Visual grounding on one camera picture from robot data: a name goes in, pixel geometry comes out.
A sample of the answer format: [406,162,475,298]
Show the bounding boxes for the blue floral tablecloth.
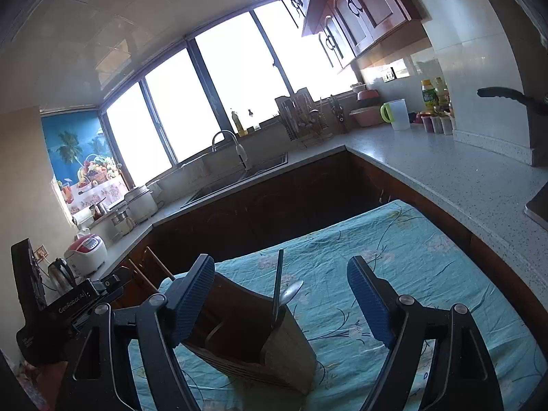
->
[128,199,536,411]

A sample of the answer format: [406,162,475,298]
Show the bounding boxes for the dark wooden base cabinets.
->
[115,146,548,352]

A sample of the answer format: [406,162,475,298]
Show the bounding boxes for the green-label drink bottle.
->
[420,79,438,114]

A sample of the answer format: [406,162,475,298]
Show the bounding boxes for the tropical fruit roller blind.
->
[40,109,131,217]

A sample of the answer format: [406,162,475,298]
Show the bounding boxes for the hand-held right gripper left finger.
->
[55,253,215,411]

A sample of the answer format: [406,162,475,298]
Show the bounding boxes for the slim-handled metal utensil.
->
[272,248,285,310]

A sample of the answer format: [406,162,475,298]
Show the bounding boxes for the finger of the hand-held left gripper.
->
[90,265,135,309]

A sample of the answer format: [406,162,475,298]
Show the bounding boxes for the white and red rice cooker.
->
[63,233,108,275]

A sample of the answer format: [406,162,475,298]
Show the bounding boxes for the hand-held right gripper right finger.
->
[347,256,503,411]

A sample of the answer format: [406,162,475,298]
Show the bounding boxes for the black pan handle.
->
[477,87,548,116]

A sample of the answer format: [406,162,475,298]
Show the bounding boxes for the white pitcher with green handle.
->
[380,98,411,131]

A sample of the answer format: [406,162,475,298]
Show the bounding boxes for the wooden utensil holder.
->
[159,272,318,396]

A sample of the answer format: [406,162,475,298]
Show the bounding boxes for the knife holder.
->
[329,94,349,134]

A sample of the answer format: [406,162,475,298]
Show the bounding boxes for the wire dish rack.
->
[274,88,335,148]

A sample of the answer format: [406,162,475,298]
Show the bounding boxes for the kitchen window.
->
[96,0,360,189]

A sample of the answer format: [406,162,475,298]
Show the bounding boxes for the steel electric kettle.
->
[47,258,78,294]

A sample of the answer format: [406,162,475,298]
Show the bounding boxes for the steel kitchen sink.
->
[180,152,289,210]

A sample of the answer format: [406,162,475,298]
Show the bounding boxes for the curved kitchen faucet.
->
[212,129,251,171]

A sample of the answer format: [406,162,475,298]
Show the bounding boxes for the metal spoon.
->
[274,280,304,322]

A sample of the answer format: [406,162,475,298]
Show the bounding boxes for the white cooker pot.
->
[124,185,159,223]

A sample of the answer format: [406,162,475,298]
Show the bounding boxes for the pink lidded pot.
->
[351,83,381,105]

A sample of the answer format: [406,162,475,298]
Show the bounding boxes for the small white blender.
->
[110,208,134,237]

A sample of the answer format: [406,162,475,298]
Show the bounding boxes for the paper towel roll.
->
[72,208,97,227]

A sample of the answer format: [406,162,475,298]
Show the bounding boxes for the pink basin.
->
[349,107,386,128]

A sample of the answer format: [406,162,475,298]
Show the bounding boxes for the yellow oil bottle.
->
[432,77,452,112]

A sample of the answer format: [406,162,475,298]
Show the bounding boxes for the steel cooktop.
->
[524,188,548,227]

